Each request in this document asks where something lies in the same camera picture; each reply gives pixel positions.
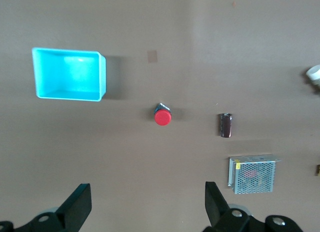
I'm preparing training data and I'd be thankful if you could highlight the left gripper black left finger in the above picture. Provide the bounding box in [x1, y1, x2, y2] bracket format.
[0, 183, 93, 232]

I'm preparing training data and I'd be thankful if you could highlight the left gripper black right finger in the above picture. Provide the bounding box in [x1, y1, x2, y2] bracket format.
[203, 181, 305, 232]

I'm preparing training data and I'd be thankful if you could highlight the metal mesh power supply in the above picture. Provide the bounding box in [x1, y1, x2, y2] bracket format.
[227, 154, 281, 195]

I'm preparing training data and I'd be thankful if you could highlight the dark brown cylindrical capacitor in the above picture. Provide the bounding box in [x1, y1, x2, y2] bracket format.
[218, 112, 233, 138]

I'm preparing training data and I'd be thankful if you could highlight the red push button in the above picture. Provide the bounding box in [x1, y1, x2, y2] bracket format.
[153, 102, 173, 126]

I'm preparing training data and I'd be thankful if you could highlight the cyan plastic box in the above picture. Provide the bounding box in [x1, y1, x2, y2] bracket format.
[31, 47, 107, 103]

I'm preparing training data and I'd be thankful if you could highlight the white round-headed part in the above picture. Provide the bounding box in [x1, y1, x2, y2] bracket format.
[305, 64, 320, 88]

